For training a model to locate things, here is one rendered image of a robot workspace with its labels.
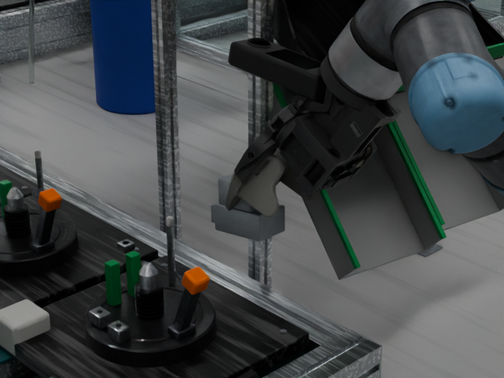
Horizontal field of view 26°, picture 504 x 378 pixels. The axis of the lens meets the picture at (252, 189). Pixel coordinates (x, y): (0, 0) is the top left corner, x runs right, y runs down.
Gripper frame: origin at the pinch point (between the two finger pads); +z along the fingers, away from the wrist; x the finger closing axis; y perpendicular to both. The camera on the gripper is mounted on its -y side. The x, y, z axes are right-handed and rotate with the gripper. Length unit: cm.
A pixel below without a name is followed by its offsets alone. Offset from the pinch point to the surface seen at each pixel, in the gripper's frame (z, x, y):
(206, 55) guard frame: 59, 86, -60
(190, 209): 38, 31, -17
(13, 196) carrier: 21.9, -8.3, -19.7
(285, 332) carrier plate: 7.2, -1.3, 14.0
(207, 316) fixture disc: 9.6, -6.6, 7.8
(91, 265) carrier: 22.4, -4.5, -8.0
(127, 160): 50, 38, -35
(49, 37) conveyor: 76, 68, -85
